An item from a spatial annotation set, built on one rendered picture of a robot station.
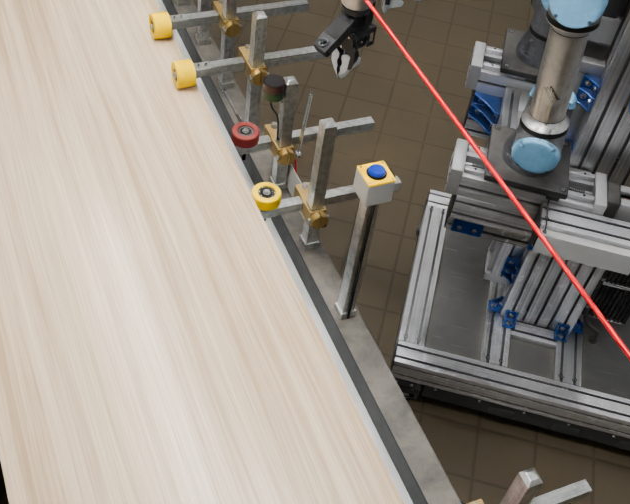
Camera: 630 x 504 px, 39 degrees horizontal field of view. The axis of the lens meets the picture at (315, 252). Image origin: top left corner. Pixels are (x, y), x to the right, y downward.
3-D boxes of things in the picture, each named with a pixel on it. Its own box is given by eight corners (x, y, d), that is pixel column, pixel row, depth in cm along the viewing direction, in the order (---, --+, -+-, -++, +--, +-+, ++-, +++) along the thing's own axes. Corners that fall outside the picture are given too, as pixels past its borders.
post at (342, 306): (348, 303, 243) (376, 186, 209) (356, 317, 240) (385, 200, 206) (333, 307, 241) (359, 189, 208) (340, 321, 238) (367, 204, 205)
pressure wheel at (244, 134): (251, 147, 266) (254, 118, 257) (260, 165, 261) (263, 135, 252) (226, 152, 263) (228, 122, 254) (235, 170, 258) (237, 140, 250)
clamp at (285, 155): (278, 134, 267) (280, 121, 264) (295, 164, 259) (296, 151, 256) (261, 137, 265) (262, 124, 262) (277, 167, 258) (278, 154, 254)
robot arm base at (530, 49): (564, 46, 277) (575, 19, 270) (563, 74, 267) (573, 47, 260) (517, 35, 278) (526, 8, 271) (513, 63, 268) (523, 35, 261)
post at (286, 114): (279, 197, 277) (294, 73, 242) (283, 205, 275) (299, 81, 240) (268, 199, 276) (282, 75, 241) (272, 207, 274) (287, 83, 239)
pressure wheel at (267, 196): (255, 206, 250) (258, 176, 241) (282, 215, 248) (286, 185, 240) (245, 224, 244) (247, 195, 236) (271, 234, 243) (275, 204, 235)
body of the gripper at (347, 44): (373, 46, 220) (382, 4, 211) (349, 58, 215) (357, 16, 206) (352, 31, 223) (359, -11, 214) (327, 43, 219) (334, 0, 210)
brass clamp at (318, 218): (311, 193, 254) (313, 180, 250) (329, 226, 246) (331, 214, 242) (291, 197, 252) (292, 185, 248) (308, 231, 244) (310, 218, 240)
